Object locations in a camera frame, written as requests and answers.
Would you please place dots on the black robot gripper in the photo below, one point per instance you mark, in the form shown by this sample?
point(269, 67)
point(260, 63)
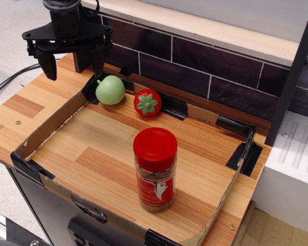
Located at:
point(72, 29)

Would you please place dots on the red-lidded basil spice bottle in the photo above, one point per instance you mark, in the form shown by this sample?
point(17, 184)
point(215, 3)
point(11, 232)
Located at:
point(155, 158)

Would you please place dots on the cardboard fence with black tape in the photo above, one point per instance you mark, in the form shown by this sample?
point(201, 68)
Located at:
point(78, 169)

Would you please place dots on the green toy apple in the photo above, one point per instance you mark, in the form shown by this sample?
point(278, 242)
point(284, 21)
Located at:
point(110, 91)

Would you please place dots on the red toy tomato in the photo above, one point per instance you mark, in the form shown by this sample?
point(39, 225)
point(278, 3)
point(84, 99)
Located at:
point(147, 103)

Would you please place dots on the light wooden shelf board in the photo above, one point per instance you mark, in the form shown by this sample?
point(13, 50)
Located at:
point(247, 42)

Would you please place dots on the white drainboard counter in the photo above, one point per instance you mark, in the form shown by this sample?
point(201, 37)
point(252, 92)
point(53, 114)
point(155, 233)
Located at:
point(282, 191)

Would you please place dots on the dark left shelf post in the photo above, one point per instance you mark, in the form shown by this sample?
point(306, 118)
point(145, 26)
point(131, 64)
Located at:
point(82, 60)

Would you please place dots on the dark shelf post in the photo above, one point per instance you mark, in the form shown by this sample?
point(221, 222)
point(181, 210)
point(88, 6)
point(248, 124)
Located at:
point(82, 60)
point(289, 88)

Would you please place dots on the dark right shelf post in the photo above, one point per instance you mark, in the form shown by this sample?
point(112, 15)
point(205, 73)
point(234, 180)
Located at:
point(289, 88)

